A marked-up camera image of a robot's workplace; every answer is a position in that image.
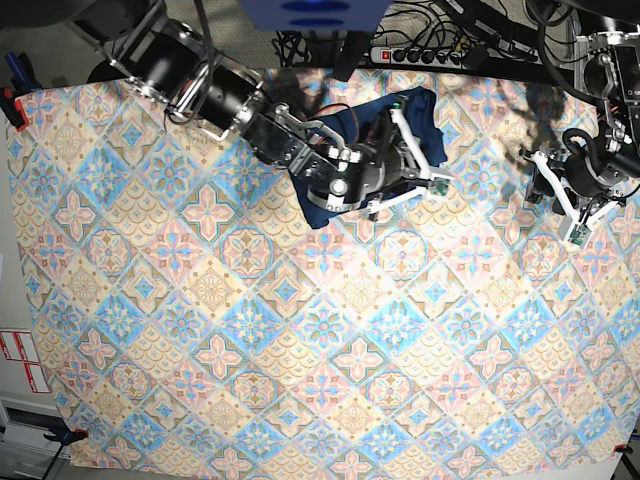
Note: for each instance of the white power strip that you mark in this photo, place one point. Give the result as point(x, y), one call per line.
point(405, 57)

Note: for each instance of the black mount post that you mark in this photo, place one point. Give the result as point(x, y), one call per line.
point(355, 45)

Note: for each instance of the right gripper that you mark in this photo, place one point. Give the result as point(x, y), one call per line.
point(396, 169)

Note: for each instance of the blue spring clamp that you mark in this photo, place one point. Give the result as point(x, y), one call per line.
point(23, 76)

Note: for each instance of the orange clamp bottom right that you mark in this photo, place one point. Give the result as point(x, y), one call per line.
point(624, 449)

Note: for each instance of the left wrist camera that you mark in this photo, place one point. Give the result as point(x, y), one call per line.
point(578, 234)

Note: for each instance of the blue long-sleeve T-shirt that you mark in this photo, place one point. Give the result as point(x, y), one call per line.
point(370, 123)

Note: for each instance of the patterned tile tablecloth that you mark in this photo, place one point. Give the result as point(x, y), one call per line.
point(191, 322)

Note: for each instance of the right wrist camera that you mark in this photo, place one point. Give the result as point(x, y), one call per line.
point(439, 186)

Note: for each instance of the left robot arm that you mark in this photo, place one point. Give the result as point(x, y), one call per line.
point(608, 79)

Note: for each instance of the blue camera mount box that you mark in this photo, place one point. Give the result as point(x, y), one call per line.
point(346, 15)

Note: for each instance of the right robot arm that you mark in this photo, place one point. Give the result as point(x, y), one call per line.
point(177, 66)

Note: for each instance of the red white label stickers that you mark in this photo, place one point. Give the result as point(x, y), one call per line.
point(20, 361)

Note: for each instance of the black red table clamp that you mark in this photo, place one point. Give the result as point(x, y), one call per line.
point(13, 109)

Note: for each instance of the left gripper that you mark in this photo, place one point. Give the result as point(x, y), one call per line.
point(584, 182)

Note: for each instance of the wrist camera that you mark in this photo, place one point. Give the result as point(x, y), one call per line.
point(578, 234)
point(439, 186)

